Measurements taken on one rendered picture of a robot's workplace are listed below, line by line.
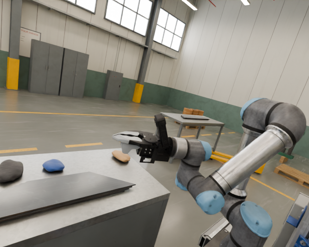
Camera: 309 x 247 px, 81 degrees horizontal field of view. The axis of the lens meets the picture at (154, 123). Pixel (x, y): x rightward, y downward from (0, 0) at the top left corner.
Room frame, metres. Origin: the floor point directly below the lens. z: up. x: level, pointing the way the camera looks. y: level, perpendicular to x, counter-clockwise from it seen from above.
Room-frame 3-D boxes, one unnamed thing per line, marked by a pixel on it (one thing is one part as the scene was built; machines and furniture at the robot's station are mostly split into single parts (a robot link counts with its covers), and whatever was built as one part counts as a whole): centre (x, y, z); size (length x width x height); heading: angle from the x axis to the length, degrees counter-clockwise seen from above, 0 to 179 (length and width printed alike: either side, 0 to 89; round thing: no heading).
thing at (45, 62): (7.23, 4.71, 0.98); 1.00 x 0.48 x 1.95; 137
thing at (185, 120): (4.48, -0.95, 0.49); 1.80 x 0.70 x 0.99; 134
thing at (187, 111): (8.03, -1.56, 0.38); 1.20 x 0.80 x 0.77; 131
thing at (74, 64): (7.99, 3.99, 0.98); 1.00 x 0.48 x 1.95; 137
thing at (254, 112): (0.74, -0.42, 1.41); 0.15 x 0.12 x 0.55; 21
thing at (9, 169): (0.77, 0.63, 1.07); 0.20 x 0.10 x 0.03; 38
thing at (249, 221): (0.62, -0.46, 1.20); 0.13 x 0.12 x 0.14; 21
